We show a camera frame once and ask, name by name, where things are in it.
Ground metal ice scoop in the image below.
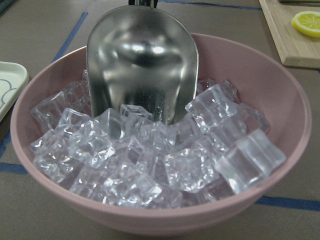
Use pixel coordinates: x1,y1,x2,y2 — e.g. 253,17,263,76
86,0,199,125

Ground wooden cutting board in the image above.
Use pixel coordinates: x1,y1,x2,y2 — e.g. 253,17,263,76
259,0,320,69

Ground lemon half slice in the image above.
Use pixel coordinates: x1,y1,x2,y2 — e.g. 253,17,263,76
291,11,320,39

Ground pink bowl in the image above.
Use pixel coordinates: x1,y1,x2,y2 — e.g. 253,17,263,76
10,34,312,236

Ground clear ice cubes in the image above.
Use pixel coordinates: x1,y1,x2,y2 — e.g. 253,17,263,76
30,78,286,209

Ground white serving tray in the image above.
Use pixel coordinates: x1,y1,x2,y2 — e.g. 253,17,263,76
0,61,29,121

